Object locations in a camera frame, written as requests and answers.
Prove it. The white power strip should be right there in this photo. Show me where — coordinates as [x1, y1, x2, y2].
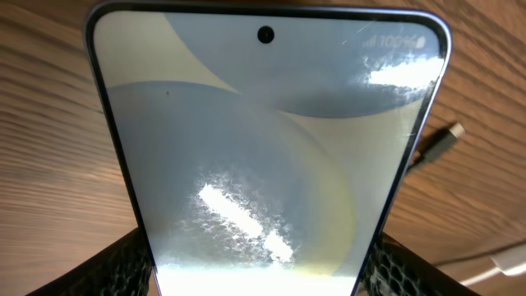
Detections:
[491, 244, 526, 276]

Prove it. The black USB-C charging cable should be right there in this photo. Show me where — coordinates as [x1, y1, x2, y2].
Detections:
[404, 122, 466, 173]

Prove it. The Galaxy S24+ smartphone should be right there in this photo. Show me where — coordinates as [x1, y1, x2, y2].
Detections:
[84, 1, 452, 295]

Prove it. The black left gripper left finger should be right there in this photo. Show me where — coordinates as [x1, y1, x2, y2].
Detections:
[28, 229, 152, 296]

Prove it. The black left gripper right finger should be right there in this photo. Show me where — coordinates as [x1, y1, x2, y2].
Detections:
[359, 234, 478, 296]

